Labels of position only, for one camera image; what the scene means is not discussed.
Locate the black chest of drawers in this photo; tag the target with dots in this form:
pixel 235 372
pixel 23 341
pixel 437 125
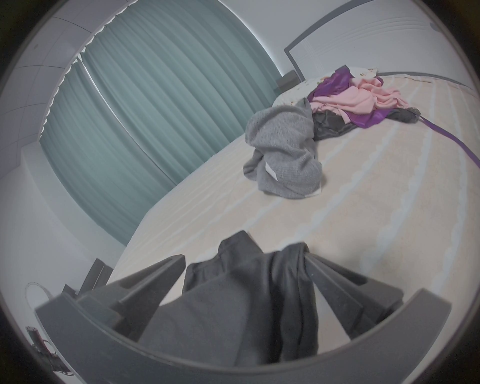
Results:
pixel 95 275

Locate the black T-shirt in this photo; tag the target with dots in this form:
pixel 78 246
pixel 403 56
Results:
pixel 232 300

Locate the black glossy garment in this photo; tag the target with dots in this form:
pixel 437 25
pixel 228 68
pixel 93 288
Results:
pixel 330 125

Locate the grey garment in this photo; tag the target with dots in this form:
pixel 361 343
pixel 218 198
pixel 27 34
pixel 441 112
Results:
pixel 285 150

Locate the pink garment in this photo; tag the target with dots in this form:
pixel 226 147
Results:
pixel 360 99

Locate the blue-green curtain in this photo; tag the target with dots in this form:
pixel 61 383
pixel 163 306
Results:
pixel 180 75
pixel 105 157

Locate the white printed pillow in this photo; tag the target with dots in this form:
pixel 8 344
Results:
pixel 288 98

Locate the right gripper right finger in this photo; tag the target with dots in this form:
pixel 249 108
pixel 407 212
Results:
pixel 375 300

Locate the bed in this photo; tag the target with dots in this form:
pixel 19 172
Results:
pixel 375 195

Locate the purple garment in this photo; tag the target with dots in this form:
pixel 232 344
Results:
pixel 333 84

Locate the grey bedside table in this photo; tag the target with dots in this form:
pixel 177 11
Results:
pixel 288 79

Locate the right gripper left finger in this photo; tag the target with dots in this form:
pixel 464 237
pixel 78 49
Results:
pixel 108 303

